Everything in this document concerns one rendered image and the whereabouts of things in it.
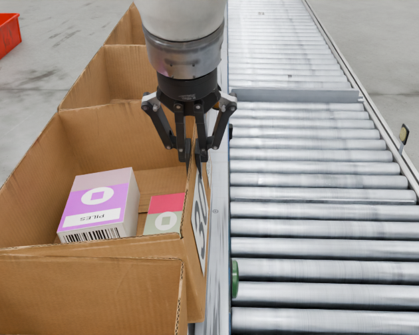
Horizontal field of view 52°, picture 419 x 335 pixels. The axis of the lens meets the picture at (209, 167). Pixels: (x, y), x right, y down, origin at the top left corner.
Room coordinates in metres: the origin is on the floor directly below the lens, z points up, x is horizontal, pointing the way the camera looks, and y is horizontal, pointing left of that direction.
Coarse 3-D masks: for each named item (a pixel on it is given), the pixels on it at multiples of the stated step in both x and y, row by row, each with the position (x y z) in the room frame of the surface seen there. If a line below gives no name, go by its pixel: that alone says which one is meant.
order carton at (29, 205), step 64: (64, 128) 0.76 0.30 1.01; (128, 128) 0.76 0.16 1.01; (192, 128) 0.76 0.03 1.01; (0, 192) 0.50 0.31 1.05; (64, 192) 0.67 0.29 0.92; (192, 192) 0.48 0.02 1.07; (64, 256) 0.37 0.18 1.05; (128, 256) 0.37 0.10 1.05; (192, 256) 0.39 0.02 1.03; (192, 320) 0.37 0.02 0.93
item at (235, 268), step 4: (232, 260) 0.57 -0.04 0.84; (236, 264) 0.55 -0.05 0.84; (236, 268) 0.54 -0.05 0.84; (236, 272) 0.53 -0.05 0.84; (236, 276) 0.52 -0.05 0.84; (236, 280) 0.52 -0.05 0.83; (232, 284) 0.52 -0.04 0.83; (236, 284) 0.51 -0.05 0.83; (232, 288) 0.51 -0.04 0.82; (236, 288) 0.51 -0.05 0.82; (232, 292) 0.51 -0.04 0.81; (236, 292) 0.51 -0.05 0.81; (232, 296) 0.51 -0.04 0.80; (236, 296) 0.51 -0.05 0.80
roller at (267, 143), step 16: (240, 144) 1.14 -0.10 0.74; (256, 144) 1.14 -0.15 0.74; (272, 144) 1.14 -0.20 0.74; (288, 144) 1.14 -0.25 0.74; (304, 144) 1.14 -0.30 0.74; (320, 144) 1.14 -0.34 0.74; (336, 144) 1.14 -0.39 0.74; (352, 144) 1.14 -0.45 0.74; (368, 144) 1.13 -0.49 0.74; (384, 144) 1.13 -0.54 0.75
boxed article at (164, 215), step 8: (152, 200) 0.63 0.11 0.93; (160, 200) 0.63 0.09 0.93; (168, 200) 0.63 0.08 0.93; (176, 200) 0.62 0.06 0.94; (152, 208) 0.61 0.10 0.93; (160, 208) 0.60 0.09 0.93; (168, 208) 0.60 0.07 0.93; (176, 208) 0.60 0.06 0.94; (152, 216) 0.58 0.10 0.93; (160, 216) 0.58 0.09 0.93; (168, 216) 0.58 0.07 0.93; (176, 216) 0.58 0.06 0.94; (152, 224) 0.56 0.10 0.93; (160, 224) 0.56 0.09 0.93; (168, 224) 0.56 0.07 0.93; (176, 224) 0.56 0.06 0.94; (144, 232) 0.54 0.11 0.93; (152, 232) 0.54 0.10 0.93; (160, 232) 0.54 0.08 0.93; (168, 232) 0.54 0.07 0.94
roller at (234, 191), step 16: (240, 192) 0.89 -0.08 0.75; (256, 192) 0.89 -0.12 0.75; (272, 192) 0.89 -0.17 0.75; (288, 192) 0.89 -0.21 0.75; (304, 192) 0.89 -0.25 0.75; (320, 192) 0.89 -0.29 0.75; (336, 192) 0.89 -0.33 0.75; (352, 192) 0.89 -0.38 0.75; (368, 192) 0.89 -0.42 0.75; (384, 192) 0.89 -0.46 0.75; (400, 192) 0.89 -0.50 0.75
